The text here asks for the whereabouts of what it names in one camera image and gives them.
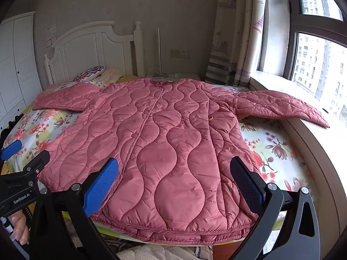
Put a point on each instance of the beige wall socket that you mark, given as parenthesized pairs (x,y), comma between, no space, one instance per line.
(180,53)

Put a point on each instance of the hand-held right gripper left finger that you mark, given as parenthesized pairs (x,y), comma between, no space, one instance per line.
(101,187)

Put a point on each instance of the pink quilted jacket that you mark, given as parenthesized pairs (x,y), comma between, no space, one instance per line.
(168,146)

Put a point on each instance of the printed curtain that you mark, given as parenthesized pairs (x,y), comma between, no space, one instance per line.
(235,32)

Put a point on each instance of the purple patterned pillow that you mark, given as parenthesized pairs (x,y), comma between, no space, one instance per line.
(88,73)

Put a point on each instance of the white wooden headboard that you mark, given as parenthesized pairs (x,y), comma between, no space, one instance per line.
(89,48)

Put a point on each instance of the white wall paper notice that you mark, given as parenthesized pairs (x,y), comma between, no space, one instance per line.
(51,36)

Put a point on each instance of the yellow cloth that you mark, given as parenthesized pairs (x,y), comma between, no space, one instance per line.
(128,78)

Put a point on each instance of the person's left hand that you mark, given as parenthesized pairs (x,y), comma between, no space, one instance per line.
(20,227)

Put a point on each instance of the floral bed sheet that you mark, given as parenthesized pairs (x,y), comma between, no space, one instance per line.
(273,151)

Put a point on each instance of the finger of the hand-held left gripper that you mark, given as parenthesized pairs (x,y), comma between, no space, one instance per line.
(10,150)
(39,161)

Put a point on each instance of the dark framed window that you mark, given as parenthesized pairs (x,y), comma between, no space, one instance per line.
(317,32)

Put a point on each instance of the beige window sill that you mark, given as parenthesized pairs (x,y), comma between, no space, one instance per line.
(311,140)

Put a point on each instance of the pale yellow pillow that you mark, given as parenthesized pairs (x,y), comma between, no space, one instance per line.
(111,73)

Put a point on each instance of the white wardrobe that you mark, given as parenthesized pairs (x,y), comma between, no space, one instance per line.
(16,65)

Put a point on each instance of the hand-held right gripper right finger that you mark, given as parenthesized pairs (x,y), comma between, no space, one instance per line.
(246,189)

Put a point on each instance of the beige fuzzy blanket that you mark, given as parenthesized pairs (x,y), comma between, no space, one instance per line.
(162,252)

